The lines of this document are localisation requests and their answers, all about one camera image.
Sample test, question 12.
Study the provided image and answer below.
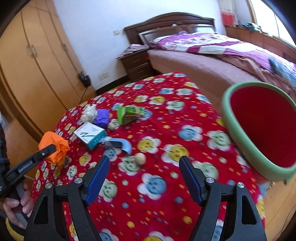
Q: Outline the orange wrapper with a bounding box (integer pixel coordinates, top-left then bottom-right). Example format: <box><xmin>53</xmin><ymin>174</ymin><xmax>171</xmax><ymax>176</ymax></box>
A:
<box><xmin>38</xmin><ymin>131</ymin><xmax>70</xmax><ymax>167</ymax></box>

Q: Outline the white teal medicine box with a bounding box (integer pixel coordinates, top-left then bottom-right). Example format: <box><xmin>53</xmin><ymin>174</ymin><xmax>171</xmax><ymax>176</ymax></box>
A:
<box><xmin>74</xmin><ymin>123</ymin><xmax>107</xmax><ymax>150</ymax></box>

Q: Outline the blue grey plastic dispenser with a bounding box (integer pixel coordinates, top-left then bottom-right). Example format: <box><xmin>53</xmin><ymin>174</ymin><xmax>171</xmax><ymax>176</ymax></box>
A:
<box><xmin>101</xmin><ymin>137</ymin><xmax>132</xmax><ymax>155</ymax></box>

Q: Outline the white tissue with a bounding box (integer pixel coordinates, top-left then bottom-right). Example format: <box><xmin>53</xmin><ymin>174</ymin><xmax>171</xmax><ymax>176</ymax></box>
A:
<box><xmin>81</xmin><ymin>104</ymin><xmax>97</xmax><ymax>123</ymax></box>

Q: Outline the purple plastic wrapper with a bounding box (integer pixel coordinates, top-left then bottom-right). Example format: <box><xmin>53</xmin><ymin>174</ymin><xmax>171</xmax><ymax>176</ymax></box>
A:
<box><xmin>93</xmin><ymin>109</ymin><xmax>109</xmax><ymax>128</ymax></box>

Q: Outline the green mosquito coil packet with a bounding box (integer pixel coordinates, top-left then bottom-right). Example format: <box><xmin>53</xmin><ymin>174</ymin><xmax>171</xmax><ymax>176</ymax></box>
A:
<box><xmin>117</xmin><ymin>105</ymin><xmax>144</xmax><ymax>126</ymax></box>

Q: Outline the person's left hand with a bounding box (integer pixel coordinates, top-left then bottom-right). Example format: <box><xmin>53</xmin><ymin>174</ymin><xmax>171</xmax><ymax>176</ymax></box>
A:
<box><xmin>4</xmin><ymin>183</ymin><xmax>34</xmax><ymax>229</ymax></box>

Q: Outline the round walnut shell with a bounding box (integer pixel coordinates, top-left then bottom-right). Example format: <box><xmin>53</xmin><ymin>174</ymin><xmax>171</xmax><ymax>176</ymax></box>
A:
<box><xmin>134</xmin><ymin>153</ymin><xmax>146</xmax><ymax>166</ymax></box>

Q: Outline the small peanut shell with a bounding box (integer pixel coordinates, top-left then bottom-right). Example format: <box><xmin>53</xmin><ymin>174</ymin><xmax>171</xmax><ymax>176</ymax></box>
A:
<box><xmin>107</xmin><ymin>118</ymin><xmax>120</xmax><ymax>131</ymax></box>

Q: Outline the wooden wardrobe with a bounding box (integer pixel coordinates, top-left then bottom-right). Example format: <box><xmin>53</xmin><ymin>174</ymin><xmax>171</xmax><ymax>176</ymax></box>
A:
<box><xmin>0</xmin><ymin>0</ymin><xmax>95</xmax><ymax>163</ymax></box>

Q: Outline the red bin with green rim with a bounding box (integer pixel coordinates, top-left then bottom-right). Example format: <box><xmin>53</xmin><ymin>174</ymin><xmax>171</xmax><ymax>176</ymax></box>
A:
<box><xmin>221</xmin><ymin>82</ymin><xmax>295</xmax><ymax>183</ymax></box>

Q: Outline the black bag hanging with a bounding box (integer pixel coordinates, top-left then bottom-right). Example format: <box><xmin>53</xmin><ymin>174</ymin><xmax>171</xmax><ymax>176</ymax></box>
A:
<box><xmin>78</xmin><ymin>71</ymin><xmax>91</xmax><ymax>88</ymax></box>

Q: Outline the red smiley flower tablecloth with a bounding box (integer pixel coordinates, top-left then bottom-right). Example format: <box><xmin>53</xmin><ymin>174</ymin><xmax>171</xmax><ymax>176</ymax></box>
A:
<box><xmin>32</xmin><ymin>73</ymin><xmax>265</xmax><ymax>240</ymax></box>

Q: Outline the blue plaid pillow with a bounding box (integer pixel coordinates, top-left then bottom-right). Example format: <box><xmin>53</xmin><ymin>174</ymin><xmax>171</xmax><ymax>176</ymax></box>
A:
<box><xmin>269</xmin><ymin>58</ymin><xmax>295</xmax><ymax>82</ymax></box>

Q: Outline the dark wooden nightstand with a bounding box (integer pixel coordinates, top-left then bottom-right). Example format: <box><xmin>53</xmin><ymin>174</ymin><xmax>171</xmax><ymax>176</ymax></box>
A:
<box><xmin>119</xmin><ymin>50</ymin><xmax>154</xmax><ymax>82</ymax></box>

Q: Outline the folded cloth on nightstand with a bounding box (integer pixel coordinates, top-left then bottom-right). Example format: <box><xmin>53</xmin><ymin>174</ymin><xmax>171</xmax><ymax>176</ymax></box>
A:
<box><xmin>117</xmin><ymin>44</ymin><xmax>149</xmax><ymax>59</ymax></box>

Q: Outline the low wooden window cabinet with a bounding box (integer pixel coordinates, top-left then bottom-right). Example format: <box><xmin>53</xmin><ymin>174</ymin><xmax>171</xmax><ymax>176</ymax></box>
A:
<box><xmin>225</xmin><ymin>26</ymin><xmax>296</xmax><ymax>63</ymax></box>

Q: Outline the purple white quilt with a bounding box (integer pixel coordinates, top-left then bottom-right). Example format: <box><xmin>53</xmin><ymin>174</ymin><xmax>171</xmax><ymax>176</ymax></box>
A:
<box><xmin>150</xmin><ymin>32</ymin><xmax>295</xmax><ymax>95</ymax></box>

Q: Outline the dark wooden bed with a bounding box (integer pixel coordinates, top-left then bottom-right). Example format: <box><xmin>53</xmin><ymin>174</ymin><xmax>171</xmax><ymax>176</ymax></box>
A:
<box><xmin>123</xmin><ymin>13</ymin><xmax>295</xmax><ymax>113</ymax></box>

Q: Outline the clothes pile on cabinet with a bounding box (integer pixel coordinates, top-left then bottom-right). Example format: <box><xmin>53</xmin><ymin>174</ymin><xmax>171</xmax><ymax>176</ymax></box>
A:
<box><xmin>240</xmin><ymin>23</ymin><xmax>262</xmax><ymax>33</ymax></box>

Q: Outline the red white curtain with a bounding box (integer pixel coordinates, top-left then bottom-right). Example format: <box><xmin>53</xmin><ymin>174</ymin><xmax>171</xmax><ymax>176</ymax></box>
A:
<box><xmin>218</xmin><ymin>0</ymin><xmax>238</xmax><ymax>27</ymax></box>

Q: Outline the wooden framed window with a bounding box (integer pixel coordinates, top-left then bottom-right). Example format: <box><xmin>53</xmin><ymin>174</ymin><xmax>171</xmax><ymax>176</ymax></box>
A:
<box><xmin>246</xmin><ymin>0</ymin><xmax>295</xmax><ymax>47</ymax></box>

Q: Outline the wall power socket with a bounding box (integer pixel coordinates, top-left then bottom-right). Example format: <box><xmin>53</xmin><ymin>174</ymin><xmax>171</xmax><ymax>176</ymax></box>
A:
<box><xmin>99</xmin><ymin>72</ymin><xmax>109</xmax><ymax>81</ymax></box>

